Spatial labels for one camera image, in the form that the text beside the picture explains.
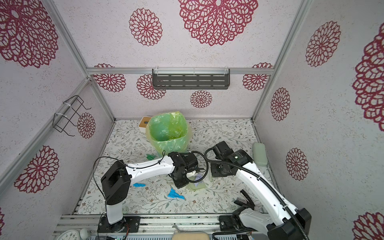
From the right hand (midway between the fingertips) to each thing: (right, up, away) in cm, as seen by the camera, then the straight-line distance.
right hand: (214, 169), depth 75 cm
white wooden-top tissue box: (-48, +26, +38) cm, 67 cm away
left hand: (-18, -10, +7) cm, 22 cm away
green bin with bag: (-27, +19, +23) cm, 40 cm away
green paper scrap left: (-39, +3, +23) cm, 45 cm away
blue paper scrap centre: (-21, -16, +9) cm, 28 cm away
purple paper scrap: (-8, -5, +7) cm, 12 cm away
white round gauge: (-67, -28, -8) cm, 73 cm away
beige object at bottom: (-12, -28, -8) cm, 32 cm away
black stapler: (+19, -19, +5) cm, 27 cm away
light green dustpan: (-6, -12, +11) cm, 17 cm away
